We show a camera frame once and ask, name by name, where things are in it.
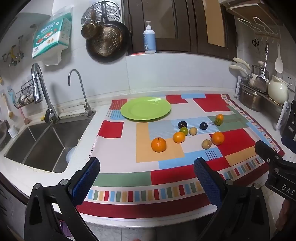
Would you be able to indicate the black frying pan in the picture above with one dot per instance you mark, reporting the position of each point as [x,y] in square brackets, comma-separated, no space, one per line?
[126,37]

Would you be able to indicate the small mandarin orange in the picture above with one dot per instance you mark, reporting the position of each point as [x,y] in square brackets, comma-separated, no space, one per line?
[220,117]

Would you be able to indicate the metal skimmer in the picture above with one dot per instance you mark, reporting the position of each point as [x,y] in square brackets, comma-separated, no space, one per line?
[260,83]

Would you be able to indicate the metal wall hooks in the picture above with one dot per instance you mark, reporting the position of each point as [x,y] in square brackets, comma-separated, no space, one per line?
[12,53]

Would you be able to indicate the small steel pot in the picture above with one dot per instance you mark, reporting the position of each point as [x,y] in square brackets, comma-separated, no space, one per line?
[256,69]

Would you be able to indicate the cream teapot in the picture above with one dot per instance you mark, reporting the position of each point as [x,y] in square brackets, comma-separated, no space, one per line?
[277,91]

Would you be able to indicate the chrome kitchen faucet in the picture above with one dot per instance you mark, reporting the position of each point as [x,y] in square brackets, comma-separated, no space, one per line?
[38,81]

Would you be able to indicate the wooden board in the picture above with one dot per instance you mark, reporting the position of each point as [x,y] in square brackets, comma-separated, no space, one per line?
[254,11]

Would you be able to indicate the colourful patterned tablecloth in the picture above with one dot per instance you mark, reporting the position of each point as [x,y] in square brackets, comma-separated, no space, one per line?
[143,148]

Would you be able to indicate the green mandarin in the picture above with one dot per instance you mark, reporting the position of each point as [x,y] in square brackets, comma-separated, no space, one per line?
[217,122]
[184,131]

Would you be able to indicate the large steel pot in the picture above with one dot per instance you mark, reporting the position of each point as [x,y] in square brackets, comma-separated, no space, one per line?
[251,99]

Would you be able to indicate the white rice spoon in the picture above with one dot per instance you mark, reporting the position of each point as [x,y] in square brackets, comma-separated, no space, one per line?
[278,63]

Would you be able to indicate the green plate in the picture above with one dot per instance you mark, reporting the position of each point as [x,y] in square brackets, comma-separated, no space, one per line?
[145,109]

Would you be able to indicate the gold colander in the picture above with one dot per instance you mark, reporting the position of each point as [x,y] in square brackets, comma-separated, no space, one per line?
[107,41]

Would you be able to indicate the green paper towel pack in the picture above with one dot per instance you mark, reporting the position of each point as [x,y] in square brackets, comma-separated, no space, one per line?
[50,34]

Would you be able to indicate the thin gooseneck faucet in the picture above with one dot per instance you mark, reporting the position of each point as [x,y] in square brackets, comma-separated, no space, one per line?
[81,85]

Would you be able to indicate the dish brush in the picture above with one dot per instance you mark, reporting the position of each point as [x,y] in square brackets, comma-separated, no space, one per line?
[10,114]

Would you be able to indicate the round metal steamer rack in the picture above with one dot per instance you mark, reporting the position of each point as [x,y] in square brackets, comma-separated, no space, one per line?
[111,11]

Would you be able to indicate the dark round fruit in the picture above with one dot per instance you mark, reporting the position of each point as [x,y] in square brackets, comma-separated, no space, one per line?
[203,125]
[182,124]

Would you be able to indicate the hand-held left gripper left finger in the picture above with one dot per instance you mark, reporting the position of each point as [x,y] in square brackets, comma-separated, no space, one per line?
[84,179]

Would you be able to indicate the tan round fruit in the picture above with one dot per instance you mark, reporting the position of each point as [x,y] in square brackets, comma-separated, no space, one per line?
[193,131]
[206,144]

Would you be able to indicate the white blue pump bottle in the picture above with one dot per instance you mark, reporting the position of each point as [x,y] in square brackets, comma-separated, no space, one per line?
[149,39]

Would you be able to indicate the white cup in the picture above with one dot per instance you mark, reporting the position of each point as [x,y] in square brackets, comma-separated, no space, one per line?
[13,132]

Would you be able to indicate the small brass saucepan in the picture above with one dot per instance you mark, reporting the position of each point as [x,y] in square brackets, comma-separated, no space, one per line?
[90,30]

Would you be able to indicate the wall socket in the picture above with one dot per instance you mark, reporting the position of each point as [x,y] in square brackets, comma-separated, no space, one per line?
[288,77]

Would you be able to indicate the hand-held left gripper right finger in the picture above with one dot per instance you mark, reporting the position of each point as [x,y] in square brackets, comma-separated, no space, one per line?
[207,180]

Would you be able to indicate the dark wooden window frame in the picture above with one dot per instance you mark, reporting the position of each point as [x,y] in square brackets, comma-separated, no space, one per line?
[185,27]

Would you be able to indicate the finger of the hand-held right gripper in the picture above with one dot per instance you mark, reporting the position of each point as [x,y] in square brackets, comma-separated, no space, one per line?
[263,149]

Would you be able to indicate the metal dish rack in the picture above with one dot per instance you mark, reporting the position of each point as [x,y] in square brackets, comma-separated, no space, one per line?
[283,115]

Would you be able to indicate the black box appliance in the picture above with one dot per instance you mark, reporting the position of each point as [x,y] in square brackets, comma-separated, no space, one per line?
[290,115]

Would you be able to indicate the large orange with stem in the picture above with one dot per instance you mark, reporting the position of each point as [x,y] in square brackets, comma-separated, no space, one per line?
[158,145]

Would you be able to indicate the stainless steel sink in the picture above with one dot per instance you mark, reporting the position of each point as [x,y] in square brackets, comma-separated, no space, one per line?
[46,143]

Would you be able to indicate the black scissors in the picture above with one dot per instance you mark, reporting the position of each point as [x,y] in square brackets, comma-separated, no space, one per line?
[255,42]

